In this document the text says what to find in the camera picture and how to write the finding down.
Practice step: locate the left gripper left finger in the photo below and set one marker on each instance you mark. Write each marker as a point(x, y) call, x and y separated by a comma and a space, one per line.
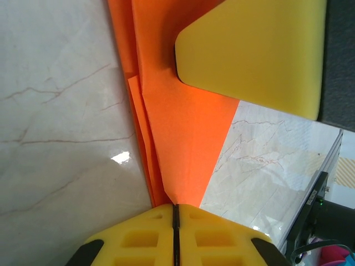
point(138, 243)

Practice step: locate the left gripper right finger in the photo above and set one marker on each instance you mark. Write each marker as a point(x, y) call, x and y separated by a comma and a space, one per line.
point(222, 243)

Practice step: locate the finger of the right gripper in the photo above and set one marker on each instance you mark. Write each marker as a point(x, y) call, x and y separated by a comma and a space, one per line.
point(249, 55)

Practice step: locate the orange cloth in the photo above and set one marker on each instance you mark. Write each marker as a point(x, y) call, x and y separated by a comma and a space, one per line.
point(180, 124)

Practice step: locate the pink background object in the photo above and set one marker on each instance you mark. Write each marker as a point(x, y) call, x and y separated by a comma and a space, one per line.
point(332, 257)

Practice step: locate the blue background object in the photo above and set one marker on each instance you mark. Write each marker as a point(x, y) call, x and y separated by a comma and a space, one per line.
point(350, 261)

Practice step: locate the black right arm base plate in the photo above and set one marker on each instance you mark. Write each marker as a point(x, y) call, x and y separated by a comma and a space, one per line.
point(308, 210)

